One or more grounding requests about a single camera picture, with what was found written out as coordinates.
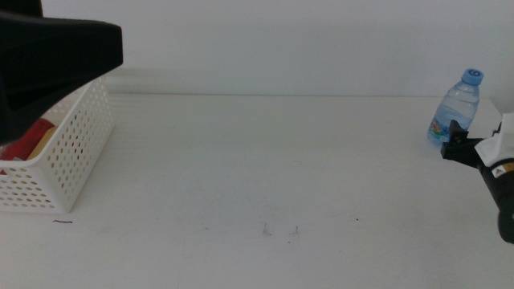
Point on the yellow drink bottle white cap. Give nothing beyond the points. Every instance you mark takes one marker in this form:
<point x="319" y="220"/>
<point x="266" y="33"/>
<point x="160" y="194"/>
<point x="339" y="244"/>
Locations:
<point x="42" y="146"/>

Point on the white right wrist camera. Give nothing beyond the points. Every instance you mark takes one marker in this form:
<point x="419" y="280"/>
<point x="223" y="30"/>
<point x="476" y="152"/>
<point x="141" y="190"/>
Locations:
<point x="498" y="146"/>

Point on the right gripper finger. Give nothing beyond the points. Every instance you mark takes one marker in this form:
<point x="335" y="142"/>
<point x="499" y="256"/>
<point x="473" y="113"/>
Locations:
<point x="457" y="130"/>

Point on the clear water bottle blue cap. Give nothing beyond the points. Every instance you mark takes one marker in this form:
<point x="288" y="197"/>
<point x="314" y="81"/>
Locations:
<point x="458" y="100"/>

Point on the white perforated plastic basket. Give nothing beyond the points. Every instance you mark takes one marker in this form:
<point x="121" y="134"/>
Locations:
<point x="76" y="152"/>

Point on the red cola can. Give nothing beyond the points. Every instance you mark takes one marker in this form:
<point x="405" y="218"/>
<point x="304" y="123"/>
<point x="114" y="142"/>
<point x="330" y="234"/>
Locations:
<point x="28" y="140"/>

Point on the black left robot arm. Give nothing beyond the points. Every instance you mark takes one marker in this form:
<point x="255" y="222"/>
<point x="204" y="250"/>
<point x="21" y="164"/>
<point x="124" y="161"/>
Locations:
<point x="52" y="60"/>

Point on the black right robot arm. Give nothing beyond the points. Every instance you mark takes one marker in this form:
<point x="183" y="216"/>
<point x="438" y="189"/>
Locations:
<point x="502" y="192"/>

